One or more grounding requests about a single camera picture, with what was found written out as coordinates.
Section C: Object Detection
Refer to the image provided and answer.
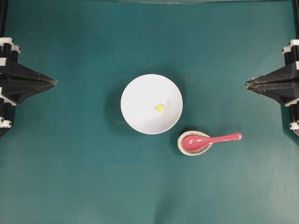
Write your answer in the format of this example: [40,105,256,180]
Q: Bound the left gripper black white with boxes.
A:
[0,37,57,128]

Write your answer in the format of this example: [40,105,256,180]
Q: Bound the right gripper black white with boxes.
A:
[245,39,299,130]

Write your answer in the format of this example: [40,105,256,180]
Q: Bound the pink ceramic spoon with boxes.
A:
[182,133,242,151]

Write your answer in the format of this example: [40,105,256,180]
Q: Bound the speckled ceramic spoon rest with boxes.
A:
[177,131,212,156]

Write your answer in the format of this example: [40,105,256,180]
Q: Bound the white round bowl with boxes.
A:
[120,74,183,135]

